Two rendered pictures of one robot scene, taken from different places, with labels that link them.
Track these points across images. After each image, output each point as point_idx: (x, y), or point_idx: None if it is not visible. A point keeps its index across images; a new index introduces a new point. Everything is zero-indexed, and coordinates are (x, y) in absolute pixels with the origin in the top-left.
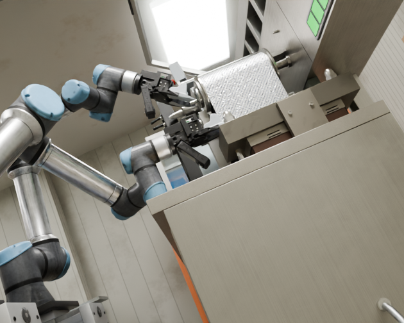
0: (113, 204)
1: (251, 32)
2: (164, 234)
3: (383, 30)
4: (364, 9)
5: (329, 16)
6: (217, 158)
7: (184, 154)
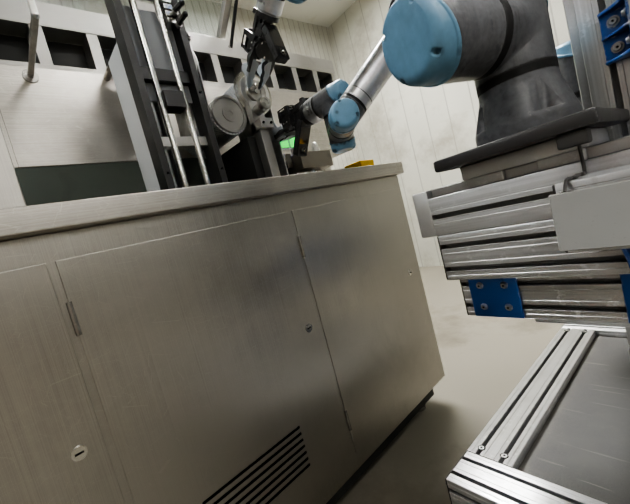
0: (365, 112)
1: (107, 41)
2: (351, 180)
3: None
4: None
5: (289, 151)
6: (274, 152)
7: (302, 130)
